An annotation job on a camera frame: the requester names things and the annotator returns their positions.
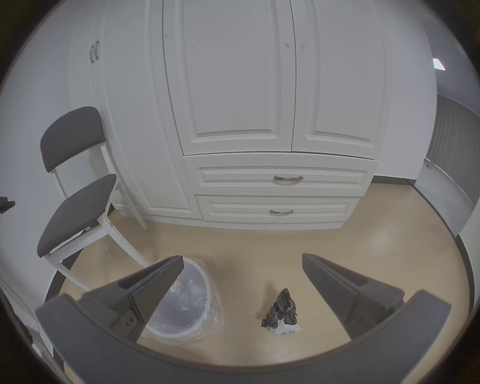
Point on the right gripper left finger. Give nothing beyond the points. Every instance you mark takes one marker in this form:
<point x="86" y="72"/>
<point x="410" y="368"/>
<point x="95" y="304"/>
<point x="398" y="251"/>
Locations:
<point x="150" y="285"/>

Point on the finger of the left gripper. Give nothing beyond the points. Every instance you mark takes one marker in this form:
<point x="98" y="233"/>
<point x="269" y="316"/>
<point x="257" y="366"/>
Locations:
<point x="5" y="204"/>

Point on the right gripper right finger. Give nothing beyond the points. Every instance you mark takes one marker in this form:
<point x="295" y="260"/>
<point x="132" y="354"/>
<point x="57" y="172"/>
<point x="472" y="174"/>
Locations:
<point x="337" y="288"/>

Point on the clear plastic bag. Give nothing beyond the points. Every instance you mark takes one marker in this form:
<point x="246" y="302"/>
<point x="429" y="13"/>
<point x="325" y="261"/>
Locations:
<point x="215" y="318"/>

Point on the white trash bin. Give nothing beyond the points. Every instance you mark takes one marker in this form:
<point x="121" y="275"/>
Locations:
<point x="172" y="330"/>

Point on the crumpled black plastic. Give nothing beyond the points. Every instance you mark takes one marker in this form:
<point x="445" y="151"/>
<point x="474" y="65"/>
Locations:
<point x="281" y="309"/>

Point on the white printed wrapper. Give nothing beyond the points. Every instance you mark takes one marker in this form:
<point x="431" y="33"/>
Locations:
<point x="290" y="329"/>

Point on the white chair grey seat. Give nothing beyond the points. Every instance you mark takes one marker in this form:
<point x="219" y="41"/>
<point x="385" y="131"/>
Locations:
<point x="75" y="213"/>

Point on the grey curtain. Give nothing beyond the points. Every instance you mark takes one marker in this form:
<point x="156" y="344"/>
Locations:
<point x="457" y="142"/>

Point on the white wardrobe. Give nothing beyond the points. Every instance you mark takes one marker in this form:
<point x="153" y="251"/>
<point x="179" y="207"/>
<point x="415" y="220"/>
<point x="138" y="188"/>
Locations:
<point x="232" y="75"/>

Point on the ceiling light panel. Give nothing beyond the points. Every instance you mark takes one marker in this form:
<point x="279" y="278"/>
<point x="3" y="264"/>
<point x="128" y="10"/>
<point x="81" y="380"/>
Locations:
<point x="439" y="63"/>

